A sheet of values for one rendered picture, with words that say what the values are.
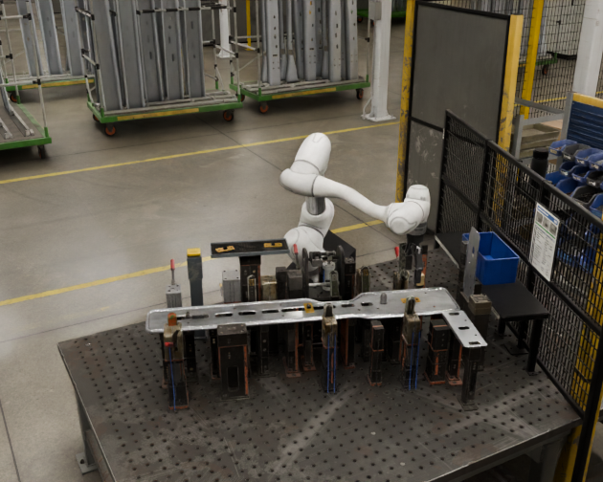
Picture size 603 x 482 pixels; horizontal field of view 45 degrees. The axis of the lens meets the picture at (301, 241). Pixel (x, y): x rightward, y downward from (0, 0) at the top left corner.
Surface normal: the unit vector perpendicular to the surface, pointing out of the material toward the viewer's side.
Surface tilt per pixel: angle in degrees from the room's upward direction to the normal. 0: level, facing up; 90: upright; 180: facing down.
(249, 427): 0
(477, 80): 90
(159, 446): 0
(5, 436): 0
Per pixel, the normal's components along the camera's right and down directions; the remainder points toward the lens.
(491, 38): -0.89, 0.18
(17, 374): 0.00, -0.91
